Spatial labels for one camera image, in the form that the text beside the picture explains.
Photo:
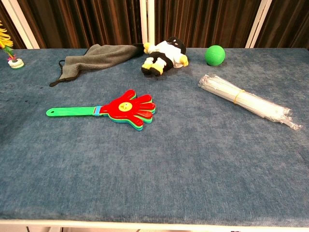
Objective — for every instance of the red green hand clapper toy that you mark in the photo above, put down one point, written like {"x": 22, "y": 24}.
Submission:
{"x": 135, "y": 108}

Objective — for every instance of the black white plush doll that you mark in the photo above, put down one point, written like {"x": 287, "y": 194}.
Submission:
{"x": 166, "y": 54}

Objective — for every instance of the grey microfibre towel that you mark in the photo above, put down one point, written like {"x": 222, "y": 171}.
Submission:
{"x": 101, "y": 58}

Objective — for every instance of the green ball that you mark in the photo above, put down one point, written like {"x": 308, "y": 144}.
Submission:
{"x": 214, "y": 55}

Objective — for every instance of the yellow rubber band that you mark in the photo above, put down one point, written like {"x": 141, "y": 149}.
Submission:
{"x": 237, "y": 96}

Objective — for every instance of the clear wrapped straw bundle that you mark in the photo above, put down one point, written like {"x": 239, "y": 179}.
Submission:
{"x": 253, "y": 102}

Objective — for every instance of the dark brown curtain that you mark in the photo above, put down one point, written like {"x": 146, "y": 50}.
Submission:
{"x": 91, "y": 21}

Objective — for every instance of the yellow feather shuttlecock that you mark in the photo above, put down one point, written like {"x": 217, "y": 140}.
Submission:
{"x": 15, "y": 63}

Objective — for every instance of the white frame post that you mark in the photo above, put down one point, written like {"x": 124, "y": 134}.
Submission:
{"x": 258, "y": 24}
{"x": 21, "y": 21}
{"x": 147, "y": 21}

